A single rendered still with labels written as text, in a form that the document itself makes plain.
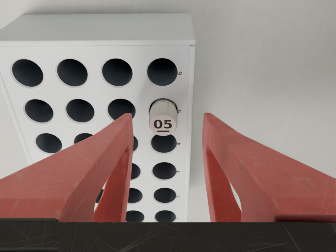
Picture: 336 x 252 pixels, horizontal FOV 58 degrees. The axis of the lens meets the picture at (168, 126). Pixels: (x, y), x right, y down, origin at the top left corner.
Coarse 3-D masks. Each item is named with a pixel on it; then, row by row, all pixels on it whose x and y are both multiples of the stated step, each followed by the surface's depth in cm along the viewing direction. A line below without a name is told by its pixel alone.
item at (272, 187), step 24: (216, 120) 11; (216, 144) 10; (240, 144) 8; (216, 168) 12; (240, 168) 7; (264, 168) 7; (288, 168) 7; (312, 168) 7; (216, 192) 11; (240, 192) 7; (264, 192) 6; (288, 192) 6; (312, 192) 6; (216, 216) 11; (240, 216) 11; (264, 216) 6; (288, 216) 5; (312, 216) 5
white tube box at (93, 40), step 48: (0, 48) 12; (48, 48) 12; (96, 48) 12; (144, 48) 12; (192, 48) 12; (48, 96) 13; (96, 96) 13; (144, 96) 13; (192, 96) 13; (48, 144) 16; (144, 144) 15; (144, 192) 17
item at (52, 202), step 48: (96, 144) 8; (0, 192) 6; (48, 192) 6; (96, 192) 7; (0, 240) 5; (48, 240) 5; (96, 240) 5; (144, 240) 5; (192, 240) 5; (240, 240) 5; (288, 240) 5
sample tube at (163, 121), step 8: (152, 104) 14; (160, 104) 13; (168, 104) 13; (152, 112) 13; (160, 112) 13; (168, 112) 13; (176, 112) 13; (152, 120) 13; (160, 120) 13; (168, 120) 13; (176, 120) 13; (152, 128) 13; (160, 128) 13; (168, 128) 13
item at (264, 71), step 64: (0, 0) 15; (64, 0) 15; (128, 0) 15; (192, 0) 15; (256, 0) 15; (320, 0) 15; (256, 64) 16; (320, 64) 16; (0, 128) 19; (192, 128) 19; (256, 128) 19; (320, 128) 19; (192, 192) 22
